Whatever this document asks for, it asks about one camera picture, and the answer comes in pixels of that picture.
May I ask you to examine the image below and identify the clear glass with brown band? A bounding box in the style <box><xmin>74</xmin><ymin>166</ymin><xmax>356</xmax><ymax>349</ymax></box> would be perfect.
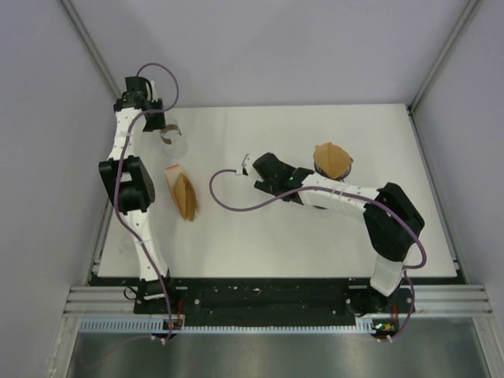
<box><xmin>159</xmin><ymin>123</ymin><xmax>188</xmax><ymax>158</ymax></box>

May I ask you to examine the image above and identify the grey plastic coffee dripper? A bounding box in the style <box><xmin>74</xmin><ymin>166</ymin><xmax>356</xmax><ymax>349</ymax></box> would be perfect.
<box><xmin>314</xmin><ymin>163</ymin><xmax>352</xmax><ymax>181</ymax></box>

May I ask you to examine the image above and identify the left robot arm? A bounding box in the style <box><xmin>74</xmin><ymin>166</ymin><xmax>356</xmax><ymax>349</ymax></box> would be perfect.
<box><xmin>98</xmin><ymin>76</ymin><xmax>179</xmax><ymax>313</ymax></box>

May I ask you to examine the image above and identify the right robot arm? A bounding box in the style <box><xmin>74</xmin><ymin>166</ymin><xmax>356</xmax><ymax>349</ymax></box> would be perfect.
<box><xmin>240</xmin><ymin>152</ymin><xmax>425</xmax><ymax>312</ymax></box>

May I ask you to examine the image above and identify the stack of brown filters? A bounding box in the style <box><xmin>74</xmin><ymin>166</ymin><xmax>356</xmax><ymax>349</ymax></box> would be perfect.
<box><xmin>173</xmin><ymin>173</ymin><xmax>197</xmax><ymax>221</ymax></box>

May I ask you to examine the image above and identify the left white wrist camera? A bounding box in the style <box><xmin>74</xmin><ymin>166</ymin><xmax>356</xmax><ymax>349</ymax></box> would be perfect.
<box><xmin>148</xmin><ymin>80</ymin><xmax>160</xmax><ymax>102</ymax></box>

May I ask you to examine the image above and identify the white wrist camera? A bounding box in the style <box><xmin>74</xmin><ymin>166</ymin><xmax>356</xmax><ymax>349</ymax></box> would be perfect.
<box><xmin>148</xmin><ymin>80</ymin><xmax>160</xmax><ymax>102</ymax></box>
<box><xmin>236</xmin><ymin>154</ymin><xmax>256</xmax><ymax>178</ymax></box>

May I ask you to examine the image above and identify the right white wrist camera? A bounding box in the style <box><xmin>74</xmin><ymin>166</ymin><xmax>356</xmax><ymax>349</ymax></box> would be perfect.
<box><xmin>236</xmin><ymin>154</ymin><xmax>256</xmax><ymax>178</ymax></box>

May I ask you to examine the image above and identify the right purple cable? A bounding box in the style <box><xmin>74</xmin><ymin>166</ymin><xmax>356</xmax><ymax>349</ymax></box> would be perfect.
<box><xmin>209</xmin><ymin>168</ymin><xmax>428</xmax><ymax>343</ymax></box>

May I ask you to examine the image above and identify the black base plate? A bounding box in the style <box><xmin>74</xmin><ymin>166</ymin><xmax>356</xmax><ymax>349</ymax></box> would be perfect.
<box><xmin>89</xmin><ymin>276</ymin><xmax>417</xmax><ymax>327</ymax></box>

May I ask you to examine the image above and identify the aluminium frame rail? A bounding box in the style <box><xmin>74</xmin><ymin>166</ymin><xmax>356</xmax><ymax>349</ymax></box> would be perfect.
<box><xmin>64</xmin><ymin>285</ymin><xmax>493</xmax><ymax>317</ymax></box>

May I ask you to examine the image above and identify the grey cable duct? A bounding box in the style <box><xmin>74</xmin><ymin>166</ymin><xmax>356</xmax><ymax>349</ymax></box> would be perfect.
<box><xmin>80</xmin><ymin>317</ymin><xmax>378</xmax><ymax>335</ymax></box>

